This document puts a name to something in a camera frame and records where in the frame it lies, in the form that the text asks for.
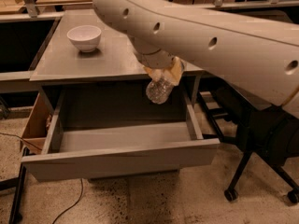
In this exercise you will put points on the grey open top drawer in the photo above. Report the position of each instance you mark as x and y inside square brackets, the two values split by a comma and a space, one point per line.
[100, 131]

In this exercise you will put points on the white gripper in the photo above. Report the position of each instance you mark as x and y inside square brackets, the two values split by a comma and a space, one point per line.
[156, 61]

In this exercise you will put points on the clear plastic water bottle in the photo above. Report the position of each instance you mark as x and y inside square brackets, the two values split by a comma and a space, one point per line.
[159, 89]

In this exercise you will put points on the black office chair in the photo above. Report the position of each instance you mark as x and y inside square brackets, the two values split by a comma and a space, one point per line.
[264, 134]

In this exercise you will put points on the grey cabinet counter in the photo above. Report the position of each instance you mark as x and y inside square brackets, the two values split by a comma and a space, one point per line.
[102, 74]

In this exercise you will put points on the white ceramic bowl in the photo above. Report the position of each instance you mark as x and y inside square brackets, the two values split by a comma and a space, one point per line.
[85, 38]

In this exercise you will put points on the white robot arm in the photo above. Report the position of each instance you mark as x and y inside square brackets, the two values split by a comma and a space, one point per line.
[174, 28]

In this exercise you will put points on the black metal stand leg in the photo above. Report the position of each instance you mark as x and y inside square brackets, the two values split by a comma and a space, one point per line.
[16, 183]

